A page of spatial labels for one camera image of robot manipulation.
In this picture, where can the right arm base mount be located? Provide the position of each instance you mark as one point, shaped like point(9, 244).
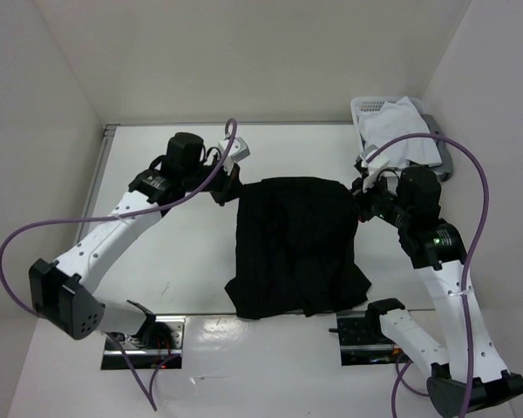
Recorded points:
point(361, 344)

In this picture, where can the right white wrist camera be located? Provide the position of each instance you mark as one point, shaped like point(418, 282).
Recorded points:
point(370, 163)

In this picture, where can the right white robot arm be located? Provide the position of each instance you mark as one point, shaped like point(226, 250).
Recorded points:
point(464, 373)

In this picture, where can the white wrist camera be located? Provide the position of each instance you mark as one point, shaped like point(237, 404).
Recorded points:
point(238, 151)
point(370, 163)

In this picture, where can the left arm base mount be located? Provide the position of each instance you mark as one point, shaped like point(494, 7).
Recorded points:
point(165, 344)

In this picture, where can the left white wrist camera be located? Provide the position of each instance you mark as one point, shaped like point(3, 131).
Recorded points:
point(238, 151)

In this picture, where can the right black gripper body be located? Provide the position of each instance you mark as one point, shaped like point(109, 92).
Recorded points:
point(380, 201)

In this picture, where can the white skirt in basket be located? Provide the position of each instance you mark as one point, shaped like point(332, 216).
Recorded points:
point(396, 130)

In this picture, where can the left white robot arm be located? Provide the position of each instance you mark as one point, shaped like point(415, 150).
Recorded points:
point(63, 290)

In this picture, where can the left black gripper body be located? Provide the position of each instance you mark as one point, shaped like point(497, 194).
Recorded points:
point(220, 187)

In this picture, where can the white laundry basket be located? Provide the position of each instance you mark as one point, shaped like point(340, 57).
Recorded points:
point(366, 113)

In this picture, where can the black pleated skirt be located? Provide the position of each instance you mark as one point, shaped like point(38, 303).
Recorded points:
point(294, 249)

